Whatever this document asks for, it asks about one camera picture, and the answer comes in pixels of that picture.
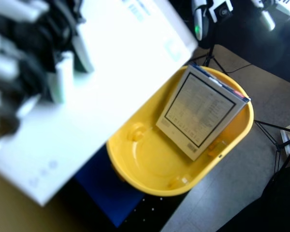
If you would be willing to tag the black cloth backdrop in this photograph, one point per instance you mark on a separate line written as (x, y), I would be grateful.
(268, 53)

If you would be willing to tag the calculator packaging box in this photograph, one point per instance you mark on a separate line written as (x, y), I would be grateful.
(198, 113)

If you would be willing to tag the blue table cloth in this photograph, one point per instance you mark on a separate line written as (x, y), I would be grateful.
(104, 193)

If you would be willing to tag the black tripod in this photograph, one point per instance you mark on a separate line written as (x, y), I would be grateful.
(210, 56)
(279, 146)

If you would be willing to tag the yellow plastic tub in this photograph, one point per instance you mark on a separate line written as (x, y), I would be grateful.
(154, 169)

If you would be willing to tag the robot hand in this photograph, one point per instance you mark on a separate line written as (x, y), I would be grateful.
(268, 19)
(33, 48)

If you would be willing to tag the white box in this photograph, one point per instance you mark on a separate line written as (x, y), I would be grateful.
(116, 72)

